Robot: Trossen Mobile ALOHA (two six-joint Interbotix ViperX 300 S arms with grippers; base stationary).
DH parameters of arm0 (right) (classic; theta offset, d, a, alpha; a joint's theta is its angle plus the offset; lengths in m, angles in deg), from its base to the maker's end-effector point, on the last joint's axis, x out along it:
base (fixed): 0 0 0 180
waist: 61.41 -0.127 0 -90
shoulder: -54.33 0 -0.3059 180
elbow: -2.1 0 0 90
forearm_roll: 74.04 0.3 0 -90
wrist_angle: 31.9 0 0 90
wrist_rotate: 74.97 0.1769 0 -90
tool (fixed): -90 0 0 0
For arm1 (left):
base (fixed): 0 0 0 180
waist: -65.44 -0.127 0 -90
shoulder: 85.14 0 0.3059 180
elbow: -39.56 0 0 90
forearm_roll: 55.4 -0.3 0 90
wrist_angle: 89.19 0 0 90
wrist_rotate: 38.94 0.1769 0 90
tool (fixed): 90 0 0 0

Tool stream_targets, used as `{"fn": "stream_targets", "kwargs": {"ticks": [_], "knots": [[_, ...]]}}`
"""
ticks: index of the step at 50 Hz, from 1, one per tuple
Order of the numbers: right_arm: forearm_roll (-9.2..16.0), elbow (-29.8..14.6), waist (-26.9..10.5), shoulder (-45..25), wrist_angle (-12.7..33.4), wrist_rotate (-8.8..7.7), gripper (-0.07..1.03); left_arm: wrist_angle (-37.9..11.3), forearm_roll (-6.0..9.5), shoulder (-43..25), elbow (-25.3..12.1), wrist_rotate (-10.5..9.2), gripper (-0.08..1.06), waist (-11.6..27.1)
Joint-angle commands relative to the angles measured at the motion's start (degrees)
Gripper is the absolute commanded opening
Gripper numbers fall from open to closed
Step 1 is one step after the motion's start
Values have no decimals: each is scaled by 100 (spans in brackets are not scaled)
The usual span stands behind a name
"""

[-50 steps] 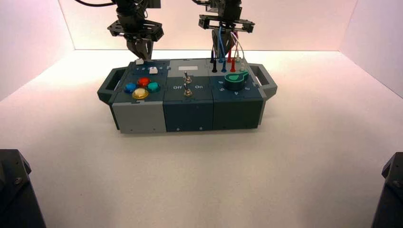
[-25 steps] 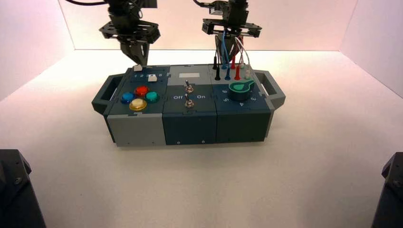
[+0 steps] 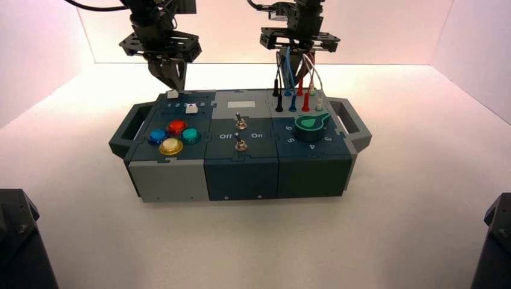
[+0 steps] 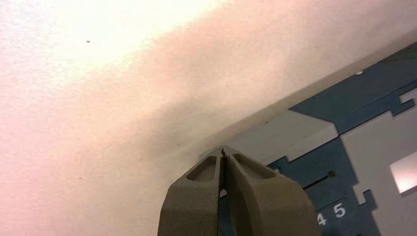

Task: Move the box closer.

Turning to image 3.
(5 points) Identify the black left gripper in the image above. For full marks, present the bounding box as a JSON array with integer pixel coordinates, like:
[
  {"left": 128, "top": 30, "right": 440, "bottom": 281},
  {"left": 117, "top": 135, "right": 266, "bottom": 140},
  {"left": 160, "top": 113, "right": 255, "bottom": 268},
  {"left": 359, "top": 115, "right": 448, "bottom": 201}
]
[{"left": 119, "top": 14, "right": 202, "bottom": 92}]

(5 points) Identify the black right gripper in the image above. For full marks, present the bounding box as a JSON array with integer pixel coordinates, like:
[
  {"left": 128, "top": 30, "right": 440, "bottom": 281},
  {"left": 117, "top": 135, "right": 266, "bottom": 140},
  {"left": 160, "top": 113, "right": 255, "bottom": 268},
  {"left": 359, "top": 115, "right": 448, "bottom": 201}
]
[{"left": 259, "top": 4, "right": 341, "bottom": 83}]

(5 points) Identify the grey and teal control box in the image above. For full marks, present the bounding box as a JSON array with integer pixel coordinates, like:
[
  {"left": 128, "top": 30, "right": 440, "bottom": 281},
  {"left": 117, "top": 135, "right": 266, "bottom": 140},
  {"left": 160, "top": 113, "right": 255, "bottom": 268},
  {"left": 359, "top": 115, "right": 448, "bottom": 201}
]
[{"left": 108, "top": 88, "right": 373, "bottom": 204}]

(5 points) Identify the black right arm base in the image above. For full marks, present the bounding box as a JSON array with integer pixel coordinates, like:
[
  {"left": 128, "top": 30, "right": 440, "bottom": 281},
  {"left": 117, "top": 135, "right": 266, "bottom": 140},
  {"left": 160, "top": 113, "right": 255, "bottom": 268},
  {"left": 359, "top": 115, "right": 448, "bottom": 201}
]
[{"left": 471, "top": 192, "right": 511, "bottom": 289}]

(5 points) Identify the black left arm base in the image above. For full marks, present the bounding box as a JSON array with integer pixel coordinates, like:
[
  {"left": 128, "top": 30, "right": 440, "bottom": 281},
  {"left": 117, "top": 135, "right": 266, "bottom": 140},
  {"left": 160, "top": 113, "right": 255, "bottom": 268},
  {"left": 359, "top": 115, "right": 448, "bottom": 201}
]
[{"left": 0, "top": 188, "right": 60, "bottom": 289}]

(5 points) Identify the red round push button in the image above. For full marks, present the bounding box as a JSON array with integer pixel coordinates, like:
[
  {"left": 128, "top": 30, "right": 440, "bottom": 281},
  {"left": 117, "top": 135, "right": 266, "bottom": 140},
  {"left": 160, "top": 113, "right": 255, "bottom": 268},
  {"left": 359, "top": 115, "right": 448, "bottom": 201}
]
[{"left": 167, "top": 120, "right": 189, "bottom": 136}]

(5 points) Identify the blue round push button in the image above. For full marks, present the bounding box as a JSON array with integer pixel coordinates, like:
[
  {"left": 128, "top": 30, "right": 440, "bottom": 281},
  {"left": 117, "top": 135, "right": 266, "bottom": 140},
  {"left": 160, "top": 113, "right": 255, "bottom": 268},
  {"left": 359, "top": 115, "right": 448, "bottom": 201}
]
[{"left": 148, "top": 129, "right": 170, "bottom": 146}]

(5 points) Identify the green round push button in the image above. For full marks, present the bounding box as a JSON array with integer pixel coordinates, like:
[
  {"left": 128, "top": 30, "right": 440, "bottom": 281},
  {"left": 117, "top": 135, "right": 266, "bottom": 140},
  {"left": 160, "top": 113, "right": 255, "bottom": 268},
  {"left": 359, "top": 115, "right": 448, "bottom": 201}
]
[{"left": 180, "top": 128, "right": 202, "bottom": 145}]

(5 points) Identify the green pointer rotary knob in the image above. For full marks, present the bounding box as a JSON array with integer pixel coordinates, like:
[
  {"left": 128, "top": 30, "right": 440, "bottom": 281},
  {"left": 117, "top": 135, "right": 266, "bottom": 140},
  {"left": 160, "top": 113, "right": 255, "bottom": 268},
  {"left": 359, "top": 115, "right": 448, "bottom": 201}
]
[{"left": 294, "top": 113, "right": 332, "bottom": 143}]

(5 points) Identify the yellow round push button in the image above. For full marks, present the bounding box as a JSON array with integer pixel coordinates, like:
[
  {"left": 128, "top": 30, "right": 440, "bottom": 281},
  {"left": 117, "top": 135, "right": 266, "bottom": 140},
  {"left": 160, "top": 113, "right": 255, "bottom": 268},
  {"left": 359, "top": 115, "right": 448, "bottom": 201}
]
[{"left": 158, "top": 138, "right": 184, "bottom": 157}]

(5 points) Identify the red jumper cable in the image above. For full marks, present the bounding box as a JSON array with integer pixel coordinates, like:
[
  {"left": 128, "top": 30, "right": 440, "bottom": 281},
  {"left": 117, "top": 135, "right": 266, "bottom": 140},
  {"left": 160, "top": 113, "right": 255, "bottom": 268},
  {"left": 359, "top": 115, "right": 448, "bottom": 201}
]
[{"left": 295, "top": 52, "right": 316, "bottom": 113}]

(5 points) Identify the blue jumper cable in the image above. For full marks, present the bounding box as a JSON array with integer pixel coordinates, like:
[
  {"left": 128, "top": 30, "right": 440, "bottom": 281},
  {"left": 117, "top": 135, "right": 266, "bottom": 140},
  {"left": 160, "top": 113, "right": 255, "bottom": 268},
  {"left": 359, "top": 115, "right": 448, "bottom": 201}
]
[{"left": 281, "top": 46, "right": 298, "bottom": 113}]

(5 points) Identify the black jumper cable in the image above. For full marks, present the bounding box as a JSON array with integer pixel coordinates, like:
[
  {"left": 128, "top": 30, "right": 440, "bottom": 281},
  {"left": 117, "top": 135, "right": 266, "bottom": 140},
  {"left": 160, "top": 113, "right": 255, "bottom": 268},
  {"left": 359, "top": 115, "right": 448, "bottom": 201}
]
[{"left": 272, "top": 51, "right": 285, "bottom": 113}]

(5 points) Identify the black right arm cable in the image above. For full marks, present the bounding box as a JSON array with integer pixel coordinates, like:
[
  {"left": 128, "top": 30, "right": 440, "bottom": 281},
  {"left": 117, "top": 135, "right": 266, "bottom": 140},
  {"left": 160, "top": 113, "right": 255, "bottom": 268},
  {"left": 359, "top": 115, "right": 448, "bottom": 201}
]
[{"left": 246, "top": 0, "right": 277, "bottom": 11}]

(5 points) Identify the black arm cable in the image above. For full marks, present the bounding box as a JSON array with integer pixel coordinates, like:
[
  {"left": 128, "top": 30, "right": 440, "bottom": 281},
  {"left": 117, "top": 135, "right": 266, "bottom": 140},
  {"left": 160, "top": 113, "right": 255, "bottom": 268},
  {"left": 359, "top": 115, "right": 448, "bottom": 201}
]
[
  {"left": 246, "top": 0, "right": 277, "bottom": 11},
  {"left": 63, "top": 0, "right": 130, "bottom": 12}
]

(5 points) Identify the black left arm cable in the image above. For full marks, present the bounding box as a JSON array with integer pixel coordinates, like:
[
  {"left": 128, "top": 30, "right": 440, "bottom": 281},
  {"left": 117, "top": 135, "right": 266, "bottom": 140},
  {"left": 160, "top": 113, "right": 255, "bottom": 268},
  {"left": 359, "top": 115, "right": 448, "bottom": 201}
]
[{"left": 63, "top": 0, "right": 130, "bottom": 12}]

